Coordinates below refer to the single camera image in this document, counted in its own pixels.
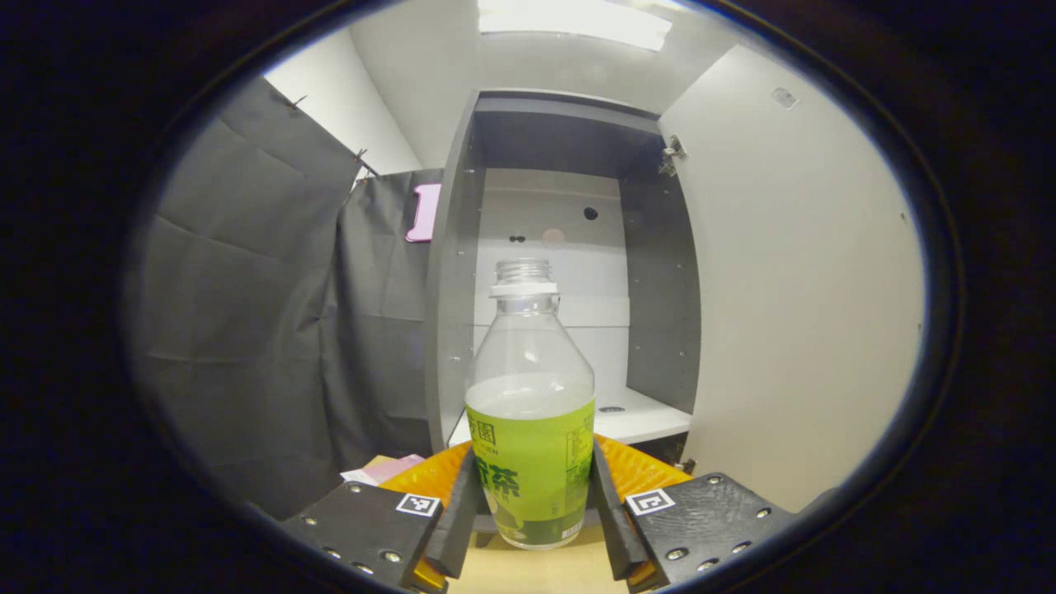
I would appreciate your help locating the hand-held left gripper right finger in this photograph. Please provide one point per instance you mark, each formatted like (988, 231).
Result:
(615, 528)

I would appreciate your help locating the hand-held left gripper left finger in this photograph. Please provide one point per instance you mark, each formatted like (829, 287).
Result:
(462, 528)

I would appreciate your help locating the clear green label bottle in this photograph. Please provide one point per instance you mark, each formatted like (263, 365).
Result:
(528, 462)

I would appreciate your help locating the dark grey cabinet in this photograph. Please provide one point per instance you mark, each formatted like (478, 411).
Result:
(450, 289)

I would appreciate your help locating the light grey cabinet door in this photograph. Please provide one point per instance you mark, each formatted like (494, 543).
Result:
(800, 289)

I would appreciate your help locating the pink cover book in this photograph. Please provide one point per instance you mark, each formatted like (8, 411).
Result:
(396, 469)

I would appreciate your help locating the black backdrop cloth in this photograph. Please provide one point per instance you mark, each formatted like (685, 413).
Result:
(247, 330)

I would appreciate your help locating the large ceiling light panel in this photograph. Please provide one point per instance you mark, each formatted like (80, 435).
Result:
(577, 21)

